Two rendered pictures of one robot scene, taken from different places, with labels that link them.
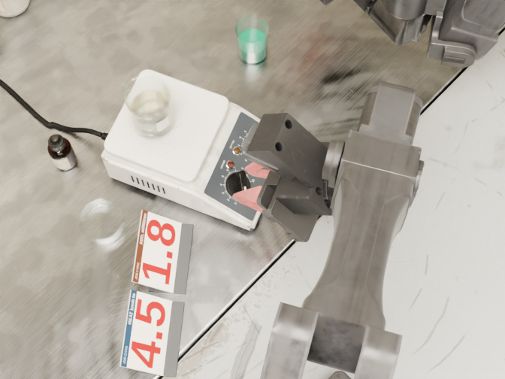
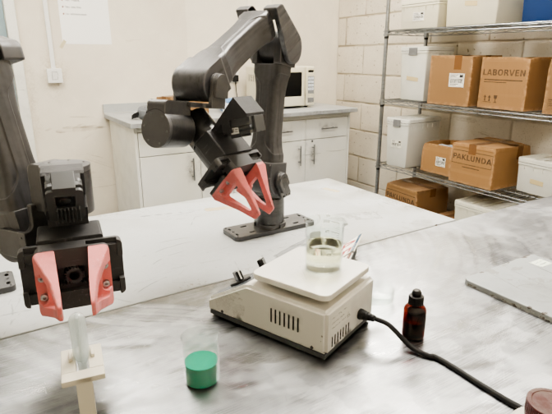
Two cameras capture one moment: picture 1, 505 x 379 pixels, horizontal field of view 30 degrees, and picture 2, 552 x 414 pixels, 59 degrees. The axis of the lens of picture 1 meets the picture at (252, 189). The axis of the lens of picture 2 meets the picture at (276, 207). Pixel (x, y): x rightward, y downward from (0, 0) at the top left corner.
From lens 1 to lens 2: 1.34 m
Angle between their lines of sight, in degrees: 94
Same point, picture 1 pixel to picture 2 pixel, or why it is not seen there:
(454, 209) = not seen: hidden behind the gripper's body
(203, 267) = not seen: hidden behind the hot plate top
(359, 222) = (229, 36)
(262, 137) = (252, 105)
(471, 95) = (34, 319)
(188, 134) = (294, 261)
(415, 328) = (184, 246)
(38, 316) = (420, 273)
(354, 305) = (248, 14)
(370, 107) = (177, 117)
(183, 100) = (292, 276)
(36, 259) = (428, 292)
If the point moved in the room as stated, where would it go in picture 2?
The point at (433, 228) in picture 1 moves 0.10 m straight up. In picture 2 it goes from (138, 271) to (133, 217)
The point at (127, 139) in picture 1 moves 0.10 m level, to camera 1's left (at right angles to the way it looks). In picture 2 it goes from (347, 265) to (424, 272)
